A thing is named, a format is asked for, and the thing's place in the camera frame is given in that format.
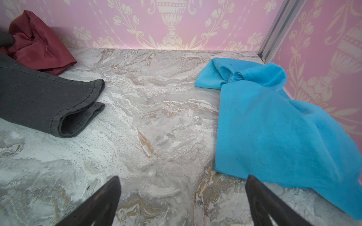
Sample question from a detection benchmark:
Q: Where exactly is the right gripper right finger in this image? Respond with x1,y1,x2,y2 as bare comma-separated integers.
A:
245,175,312,226

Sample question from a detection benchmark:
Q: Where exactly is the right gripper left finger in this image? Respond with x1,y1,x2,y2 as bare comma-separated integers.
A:
57,176,121,226

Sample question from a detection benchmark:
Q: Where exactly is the turquoise blue cloth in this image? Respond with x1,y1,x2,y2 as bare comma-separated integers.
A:
195,58,362,220

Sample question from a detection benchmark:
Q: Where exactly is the dark grey cloth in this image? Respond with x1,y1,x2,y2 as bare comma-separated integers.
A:
0,29,106,138

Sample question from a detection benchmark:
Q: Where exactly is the maroon cloth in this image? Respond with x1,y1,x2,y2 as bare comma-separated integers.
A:
1,10,77,75

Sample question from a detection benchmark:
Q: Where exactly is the right aluminium corner post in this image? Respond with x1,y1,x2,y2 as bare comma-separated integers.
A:
257,0,306,64

